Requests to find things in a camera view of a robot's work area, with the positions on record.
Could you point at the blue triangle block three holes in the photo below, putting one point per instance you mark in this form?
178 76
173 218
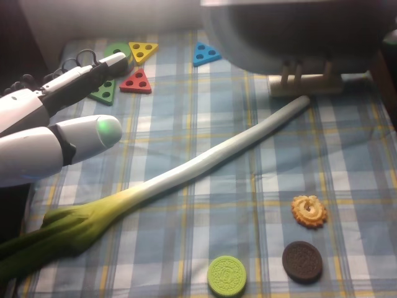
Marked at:
204 59

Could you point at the wooden peg board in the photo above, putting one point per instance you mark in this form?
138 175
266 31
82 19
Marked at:
310 85

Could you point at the red triangle block three holes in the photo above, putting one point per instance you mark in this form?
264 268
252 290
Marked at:
138 82

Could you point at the brown toy sandwich cookie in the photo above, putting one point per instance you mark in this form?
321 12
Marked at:
302 262

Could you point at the blue plaid tablecloth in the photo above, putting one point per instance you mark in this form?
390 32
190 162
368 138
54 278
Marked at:
248 217

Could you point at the white backdrop sheet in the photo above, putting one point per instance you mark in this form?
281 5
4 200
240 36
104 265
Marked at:
93 18

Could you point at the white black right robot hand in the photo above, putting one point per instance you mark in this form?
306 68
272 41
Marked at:
390 45

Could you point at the yellow toy butter cookie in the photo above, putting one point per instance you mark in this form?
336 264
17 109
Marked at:
308 212

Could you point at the long green leek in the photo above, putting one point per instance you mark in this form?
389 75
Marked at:
186 167

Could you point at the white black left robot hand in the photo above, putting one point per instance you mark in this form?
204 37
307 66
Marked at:
24 149

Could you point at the yellow triangle block three holes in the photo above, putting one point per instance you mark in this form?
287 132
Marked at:
141 56

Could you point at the green triangle block three holes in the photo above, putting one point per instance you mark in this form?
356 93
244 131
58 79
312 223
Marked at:
107 94

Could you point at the green toy sandwich cookie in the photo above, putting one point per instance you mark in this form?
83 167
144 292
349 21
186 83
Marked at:
226 276

